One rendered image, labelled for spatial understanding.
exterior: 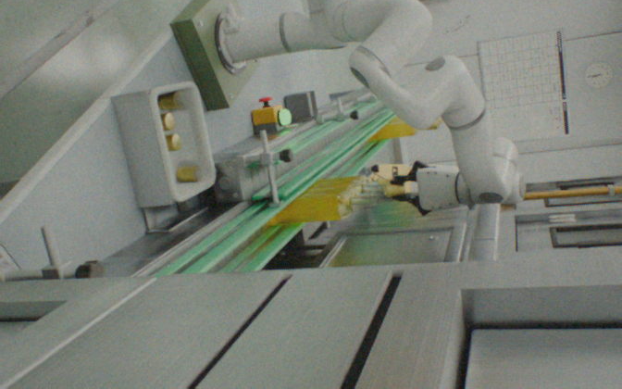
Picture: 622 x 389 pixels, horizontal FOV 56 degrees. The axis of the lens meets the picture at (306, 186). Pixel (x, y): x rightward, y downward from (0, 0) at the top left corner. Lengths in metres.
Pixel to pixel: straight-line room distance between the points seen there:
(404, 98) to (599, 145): 6.32
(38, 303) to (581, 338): 0.31
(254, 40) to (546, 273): 1.19
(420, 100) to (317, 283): 0.77
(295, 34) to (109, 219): 0.59
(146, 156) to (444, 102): 0.56
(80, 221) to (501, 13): 6.38
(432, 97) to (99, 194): 0.62
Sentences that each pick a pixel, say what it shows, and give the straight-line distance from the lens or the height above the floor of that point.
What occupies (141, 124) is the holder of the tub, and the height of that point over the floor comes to 0.80.
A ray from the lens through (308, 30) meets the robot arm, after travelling 1.38.
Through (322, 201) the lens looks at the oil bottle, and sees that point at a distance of 1.34.
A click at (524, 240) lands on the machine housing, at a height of 1.45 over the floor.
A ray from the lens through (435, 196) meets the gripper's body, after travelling 1.39.
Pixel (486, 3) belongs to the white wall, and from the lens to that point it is 7.13.
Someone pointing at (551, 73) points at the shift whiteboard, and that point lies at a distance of 7.14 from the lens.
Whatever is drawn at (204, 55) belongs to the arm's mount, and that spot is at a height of 0.80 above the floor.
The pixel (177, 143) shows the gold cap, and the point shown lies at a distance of 1.23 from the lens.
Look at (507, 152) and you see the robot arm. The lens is 1.28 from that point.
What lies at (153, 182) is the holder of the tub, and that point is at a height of 0.80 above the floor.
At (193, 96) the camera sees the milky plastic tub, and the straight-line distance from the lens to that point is 1.27.
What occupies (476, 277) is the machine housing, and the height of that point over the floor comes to 1.44.
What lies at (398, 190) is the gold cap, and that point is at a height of 1.18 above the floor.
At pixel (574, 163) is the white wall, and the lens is 7.33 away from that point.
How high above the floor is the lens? 1.46
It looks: 20 degrees down
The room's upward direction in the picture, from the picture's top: 85 degrees clockwise
